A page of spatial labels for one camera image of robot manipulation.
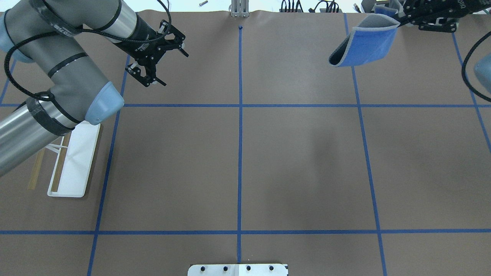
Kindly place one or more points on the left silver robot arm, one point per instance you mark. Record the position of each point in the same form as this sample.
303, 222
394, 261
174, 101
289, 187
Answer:
43, 32

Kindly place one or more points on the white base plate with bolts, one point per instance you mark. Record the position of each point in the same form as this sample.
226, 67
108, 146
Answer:
274, 269

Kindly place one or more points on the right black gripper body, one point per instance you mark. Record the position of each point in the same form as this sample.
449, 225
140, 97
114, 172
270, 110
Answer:
462, 8

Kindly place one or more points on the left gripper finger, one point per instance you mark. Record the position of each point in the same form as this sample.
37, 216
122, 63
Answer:
181, 49
157, 80

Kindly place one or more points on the aluminium frame post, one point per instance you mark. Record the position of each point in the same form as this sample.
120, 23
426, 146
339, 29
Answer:
239, 9

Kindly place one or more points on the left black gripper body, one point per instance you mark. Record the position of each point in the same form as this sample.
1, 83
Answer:
139, 41

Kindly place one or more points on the blue towel with grey trim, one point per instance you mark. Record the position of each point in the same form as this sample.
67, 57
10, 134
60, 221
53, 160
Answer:
369, 41

